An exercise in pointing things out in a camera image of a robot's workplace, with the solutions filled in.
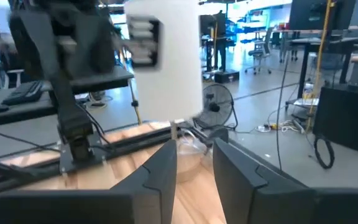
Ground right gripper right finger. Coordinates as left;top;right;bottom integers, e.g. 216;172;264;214
212;138;317;224

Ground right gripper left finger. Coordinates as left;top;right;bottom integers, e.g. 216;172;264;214
109;138;179;224

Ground white shade table lamp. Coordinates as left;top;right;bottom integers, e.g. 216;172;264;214
124;0;204;184

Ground person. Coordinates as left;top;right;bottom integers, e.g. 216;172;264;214
212;10;229;72

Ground yellow stick with black knob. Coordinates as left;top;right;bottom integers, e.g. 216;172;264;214
116;46;143;126

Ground black desk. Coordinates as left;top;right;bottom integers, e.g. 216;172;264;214
0;66;135;128

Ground black floor box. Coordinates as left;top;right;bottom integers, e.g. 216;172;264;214
213;69;241;85

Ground black floor fan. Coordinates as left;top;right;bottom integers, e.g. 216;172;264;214
192;83;239;131

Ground grey office chair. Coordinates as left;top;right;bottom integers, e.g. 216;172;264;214
244;27;275;76

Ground large black box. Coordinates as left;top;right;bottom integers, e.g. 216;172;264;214
311;83;358;159

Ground black keyboard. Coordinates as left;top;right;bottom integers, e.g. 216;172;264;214
1;80;45;106

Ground black monitor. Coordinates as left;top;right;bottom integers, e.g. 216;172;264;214
288;0;357;32

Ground black lamp power cord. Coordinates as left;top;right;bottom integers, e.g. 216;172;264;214
274;51;293;171

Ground white power strip cables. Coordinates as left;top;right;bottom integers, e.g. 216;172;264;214
255;119;306;134

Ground black cable coil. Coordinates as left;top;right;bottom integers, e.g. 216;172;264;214
313;134;336;170

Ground yellow hanging cord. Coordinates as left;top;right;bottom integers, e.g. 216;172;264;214
305;0;337;133

